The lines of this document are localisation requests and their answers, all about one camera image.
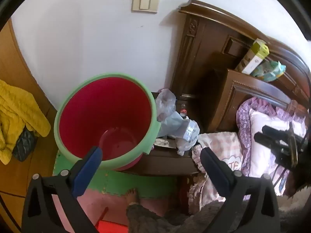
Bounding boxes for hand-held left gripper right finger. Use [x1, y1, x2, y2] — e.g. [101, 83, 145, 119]
[200, 148, 280, 233]

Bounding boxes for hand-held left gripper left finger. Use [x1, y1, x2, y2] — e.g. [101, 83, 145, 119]
[21, 146, 103, 233]

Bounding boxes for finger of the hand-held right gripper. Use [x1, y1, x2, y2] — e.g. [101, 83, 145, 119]
[254, 132, 287, 151]
[262, 125, 292, 139]

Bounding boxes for white printed plastic bag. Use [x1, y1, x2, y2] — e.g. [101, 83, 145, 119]
[175, 119, 200, 156]

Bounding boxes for pale grey plastic bag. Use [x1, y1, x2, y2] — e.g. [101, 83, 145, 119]
[158, 111, 189, 139]

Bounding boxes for red bucket green rim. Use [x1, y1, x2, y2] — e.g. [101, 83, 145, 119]
[54, 72, 162, 171]

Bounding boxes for green white carton box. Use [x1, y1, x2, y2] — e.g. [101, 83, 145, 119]
[234, 38, 270, 75]

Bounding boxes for purple ruffled pillow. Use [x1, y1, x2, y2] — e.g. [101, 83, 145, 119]
[237, 97, 310, 196]

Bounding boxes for pink checked pillow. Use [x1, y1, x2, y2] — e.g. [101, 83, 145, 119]
[190, 131, 243, 210]

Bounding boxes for pink foam mat tile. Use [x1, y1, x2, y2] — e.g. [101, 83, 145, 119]
[52, 188, 175, 224]

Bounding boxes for red plastic rod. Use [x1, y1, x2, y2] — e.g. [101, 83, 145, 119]
[97, 206, 109, 224]

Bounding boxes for person's bare foot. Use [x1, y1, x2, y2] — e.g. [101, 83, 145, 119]
[125, 188, 140, 205]

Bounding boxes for dark wooden nightstand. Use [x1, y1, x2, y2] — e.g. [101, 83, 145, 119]
[121, 91, 207, 176]

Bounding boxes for shaggy grey white blanket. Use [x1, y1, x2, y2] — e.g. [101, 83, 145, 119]
[278, 194, 311, 233]

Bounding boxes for flat printed card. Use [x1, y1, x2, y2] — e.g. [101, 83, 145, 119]
[153, 137, 178, 149]

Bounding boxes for wet wipes pack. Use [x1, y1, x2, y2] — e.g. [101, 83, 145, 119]
[250, 60, 287, 82]

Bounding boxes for red plastic stool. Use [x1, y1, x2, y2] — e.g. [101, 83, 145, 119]
[96, 220, 129, 233]

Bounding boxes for black quilted bag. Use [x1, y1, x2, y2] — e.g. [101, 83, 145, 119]
[12, 127, 38, 162]

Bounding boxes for person's brown fleece trousers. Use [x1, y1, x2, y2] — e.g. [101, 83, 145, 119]
[126, 194, 246, 233]

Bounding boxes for yellow fleece jacket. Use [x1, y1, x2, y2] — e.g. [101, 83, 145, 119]
[0, 79, 51, 165]

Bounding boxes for dark wooden headboard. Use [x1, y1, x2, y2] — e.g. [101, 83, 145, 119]
[170, 0, 311, 133]

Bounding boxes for beige wall light switch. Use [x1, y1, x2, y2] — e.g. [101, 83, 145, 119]
[131, 0, 161, 14]

